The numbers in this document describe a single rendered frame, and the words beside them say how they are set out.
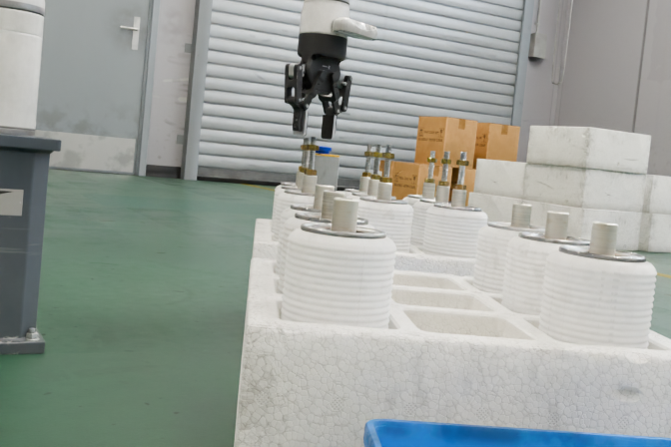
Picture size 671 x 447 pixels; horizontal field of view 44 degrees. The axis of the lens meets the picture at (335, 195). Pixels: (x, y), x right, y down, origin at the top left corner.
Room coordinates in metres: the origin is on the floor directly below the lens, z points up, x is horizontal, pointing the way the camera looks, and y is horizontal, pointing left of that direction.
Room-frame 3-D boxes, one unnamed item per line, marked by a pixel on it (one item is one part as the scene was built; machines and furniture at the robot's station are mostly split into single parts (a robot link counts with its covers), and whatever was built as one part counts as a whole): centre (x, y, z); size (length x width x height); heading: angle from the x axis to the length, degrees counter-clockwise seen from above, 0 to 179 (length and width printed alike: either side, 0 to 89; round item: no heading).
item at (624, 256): (0.74, -0.24, 0.25); 0.08 x 0.08 x 0.01
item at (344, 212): (0.72, -0.01, 0.26); 0.02 x 0.02 x 0.03
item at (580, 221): (3.91, -1.16, 0.09); 0.39 x 0.39 x 0.18; 32
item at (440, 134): (5.20, -0.66, 0.45); 0.30 x 0.24 x 0.30; 30
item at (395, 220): (1.28, -0.08, 0.16); 0.10 x 0.10 x 0.18
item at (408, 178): (5.13, -0.52, 0.15); 0.30 x 0.24 x 0.30; 27
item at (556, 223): (0.86, -0.23, 0.26); 0.02 x 0.02 x 0.03
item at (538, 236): (0.86, -0.23, 0.25); 0.08 x 0.08 x 0.01
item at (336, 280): (0.72, -0.01, 0.16); 0.10 x 0.10 x 0.18
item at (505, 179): (4.28, -0.99, 0.27); 0.39 x 0.39 x 0.18; 30
